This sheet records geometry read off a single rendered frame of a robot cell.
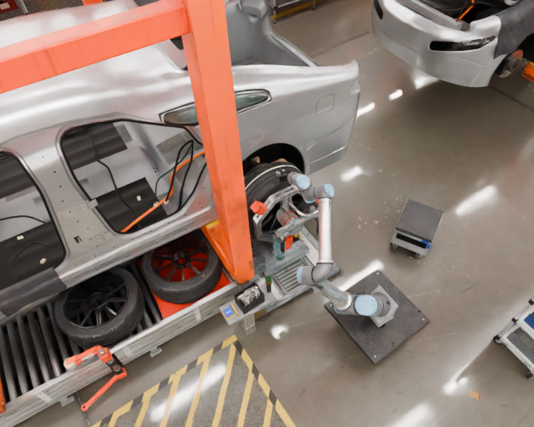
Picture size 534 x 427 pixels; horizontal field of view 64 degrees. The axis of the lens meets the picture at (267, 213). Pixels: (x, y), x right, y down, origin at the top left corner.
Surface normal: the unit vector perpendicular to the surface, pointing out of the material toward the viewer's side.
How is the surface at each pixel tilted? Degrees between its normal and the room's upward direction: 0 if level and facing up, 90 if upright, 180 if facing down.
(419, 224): 0
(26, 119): 31
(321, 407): 0
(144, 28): 90
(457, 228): 0
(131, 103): 37
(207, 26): 90
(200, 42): 90
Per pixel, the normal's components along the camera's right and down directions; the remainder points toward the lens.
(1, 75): 0.52, 0.65
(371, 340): -0.04, -0.63
